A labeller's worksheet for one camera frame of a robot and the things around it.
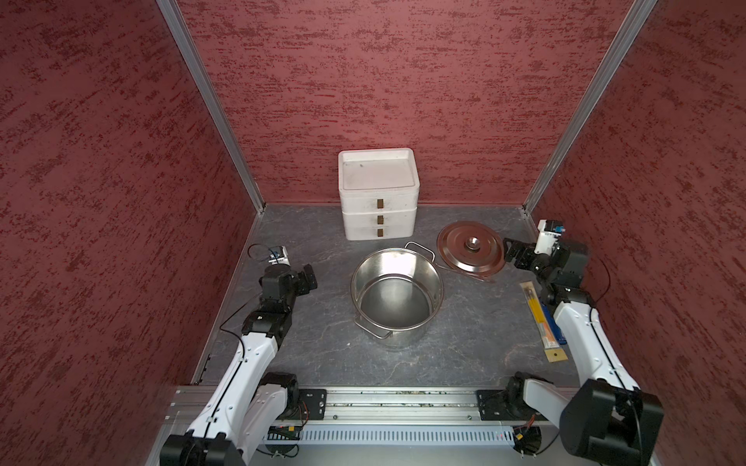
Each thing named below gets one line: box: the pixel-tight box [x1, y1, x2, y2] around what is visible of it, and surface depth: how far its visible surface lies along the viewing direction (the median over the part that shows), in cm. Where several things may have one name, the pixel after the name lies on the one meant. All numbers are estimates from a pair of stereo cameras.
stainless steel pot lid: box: [436, 220, 507, 279], surface depth 108 cm
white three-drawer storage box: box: [338, 147, 420, 241], surface depth 101 cm
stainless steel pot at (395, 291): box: [351, 240, 444, 351], surface depth 94 cm
